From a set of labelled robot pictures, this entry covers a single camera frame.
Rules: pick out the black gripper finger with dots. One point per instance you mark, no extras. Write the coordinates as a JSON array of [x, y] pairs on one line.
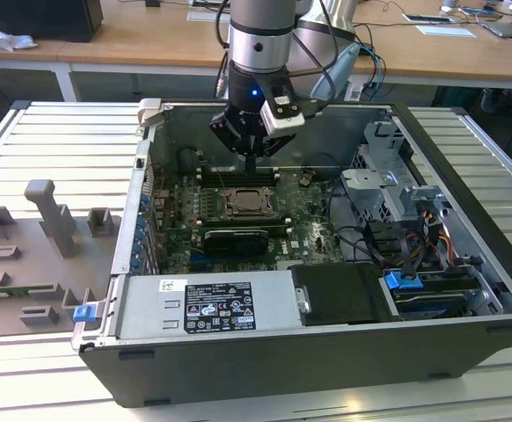
[[278, 141], [225, 129]]

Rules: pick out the black RAM slots bank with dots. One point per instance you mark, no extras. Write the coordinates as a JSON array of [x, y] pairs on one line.
[[221, 176], [221, 222]]

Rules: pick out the grey case latch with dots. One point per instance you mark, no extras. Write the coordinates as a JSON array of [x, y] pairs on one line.
[[150, 112]]

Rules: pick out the green motherboard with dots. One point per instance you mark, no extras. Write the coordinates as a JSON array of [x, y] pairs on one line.
[[313, 237]]

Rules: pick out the silver drive cage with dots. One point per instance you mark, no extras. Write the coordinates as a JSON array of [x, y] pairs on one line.
[[370, 189]]

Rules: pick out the black graphics card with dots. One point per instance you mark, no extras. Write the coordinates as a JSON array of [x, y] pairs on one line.
[[236, 242]]

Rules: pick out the wooden desk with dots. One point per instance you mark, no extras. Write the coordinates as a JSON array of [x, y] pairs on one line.
[[150, 39]]

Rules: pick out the black plastic shroud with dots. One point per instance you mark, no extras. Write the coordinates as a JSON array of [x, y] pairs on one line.
[[339, 294]]

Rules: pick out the hard disk in blue carrier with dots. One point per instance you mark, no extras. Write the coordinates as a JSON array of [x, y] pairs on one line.
[[403, 281]]

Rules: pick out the silver power supply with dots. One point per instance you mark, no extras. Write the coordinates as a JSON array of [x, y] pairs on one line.
[[150, 307]]

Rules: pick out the white paper sheet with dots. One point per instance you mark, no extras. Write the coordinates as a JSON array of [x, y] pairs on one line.
[[445, 31]]

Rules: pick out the black box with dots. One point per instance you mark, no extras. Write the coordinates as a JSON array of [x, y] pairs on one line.
[[40, 17]]

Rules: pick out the crumpled white paper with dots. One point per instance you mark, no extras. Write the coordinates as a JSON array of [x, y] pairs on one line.
[[12, 39]]

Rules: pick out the black open PC case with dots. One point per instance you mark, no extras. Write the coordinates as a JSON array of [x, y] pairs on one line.
[[282, 373]]

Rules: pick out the blue plastic latch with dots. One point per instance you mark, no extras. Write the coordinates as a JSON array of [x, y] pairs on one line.
[[83, 314]]

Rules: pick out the grey parts rack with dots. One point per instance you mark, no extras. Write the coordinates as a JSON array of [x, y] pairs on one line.
[[18, 264]]

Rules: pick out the grey laptop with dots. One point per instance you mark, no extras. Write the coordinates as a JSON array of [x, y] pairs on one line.
[[506, 28]]

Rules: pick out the green RAM stick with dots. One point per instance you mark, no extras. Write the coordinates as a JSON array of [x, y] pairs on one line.
[[1, 291]]

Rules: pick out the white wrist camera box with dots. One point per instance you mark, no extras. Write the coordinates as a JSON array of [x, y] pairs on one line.
[[282, 121]]

